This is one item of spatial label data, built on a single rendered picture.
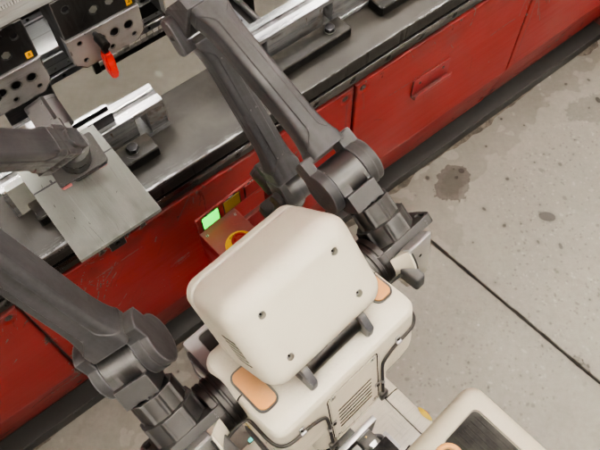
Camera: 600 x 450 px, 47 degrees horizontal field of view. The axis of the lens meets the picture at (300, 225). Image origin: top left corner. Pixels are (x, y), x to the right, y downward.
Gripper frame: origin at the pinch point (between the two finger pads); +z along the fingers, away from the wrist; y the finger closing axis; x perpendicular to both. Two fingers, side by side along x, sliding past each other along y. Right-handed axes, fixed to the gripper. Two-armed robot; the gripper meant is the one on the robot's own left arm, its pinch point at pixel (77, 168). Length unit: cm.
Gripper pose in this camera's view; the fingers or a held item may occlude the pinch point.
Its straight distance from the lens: 143.9
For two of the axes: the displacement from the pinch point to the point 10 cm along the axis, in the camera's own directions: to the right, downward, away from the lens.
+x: 5.5, 8.3, 0.5
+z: -2.6, 1.1, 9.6
